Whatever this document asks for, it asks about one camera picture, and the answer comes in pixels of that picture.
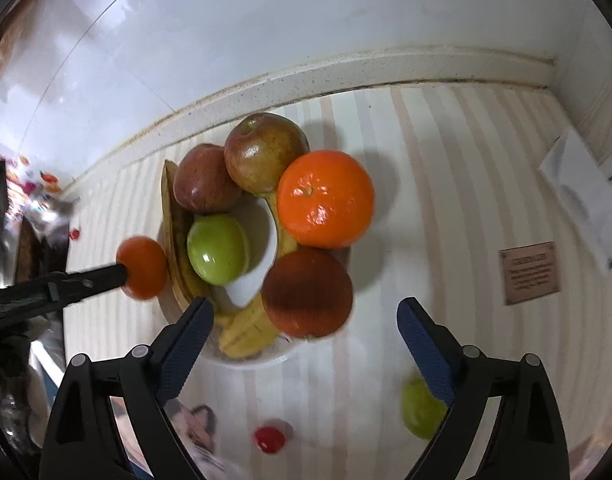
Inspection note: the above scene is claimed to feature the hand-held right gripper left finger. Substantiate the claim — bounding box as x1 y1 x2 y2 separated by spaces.
38 296 216 480

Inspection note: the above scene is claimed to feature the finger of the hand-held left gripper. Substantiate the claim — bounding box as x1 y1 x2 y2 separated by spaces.
48 263 131 306

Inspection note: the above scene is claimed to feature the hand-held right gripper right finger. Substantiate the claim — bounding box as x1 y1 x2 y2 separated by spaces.
396 296 572 480

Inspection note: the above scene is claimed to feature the bright orange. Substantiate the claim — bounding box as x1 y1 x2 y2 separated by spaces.
276 150 376 249
117 236 169 301

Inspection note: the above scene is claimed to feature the green apple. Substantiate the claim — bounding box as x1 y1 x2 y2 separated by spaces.
401 372 449 441
186 214 251 286

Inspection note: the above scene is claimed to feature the yellow banana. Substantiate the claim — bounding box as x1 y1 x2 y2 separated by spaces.
213 194 298 359

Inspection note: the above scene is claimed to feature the white plate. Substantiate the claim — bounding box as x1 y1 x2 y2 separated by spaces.
158 195 357 368

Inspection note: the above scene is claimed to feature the dark reddish orange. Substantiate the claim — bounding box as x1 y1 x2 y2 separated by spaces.
261 247 354 339

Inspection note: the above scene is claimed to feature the red-brown apple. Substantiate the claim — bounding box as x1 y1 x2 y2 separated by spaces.
172 143 244 215

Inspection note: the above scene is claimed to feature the brown-green apple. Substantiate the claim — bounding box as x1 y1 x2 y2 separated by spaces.
223 112 311 197

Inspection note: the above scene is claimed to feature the small dark red fruit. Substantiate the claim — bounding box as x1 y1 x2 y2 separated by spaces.
254 425 288 455

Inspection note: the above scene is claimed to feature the brown cloth label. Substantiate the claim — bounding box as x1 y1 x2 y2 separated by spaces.
498 241 562 306

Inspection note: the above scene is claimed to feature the striped cat print tablecloth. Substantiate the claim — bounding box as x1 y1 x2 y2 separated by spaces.
61 82 612 480

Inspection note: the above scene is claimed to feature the white folded paper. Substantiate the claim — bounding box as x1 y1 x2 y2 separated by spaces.
538 127 612 273

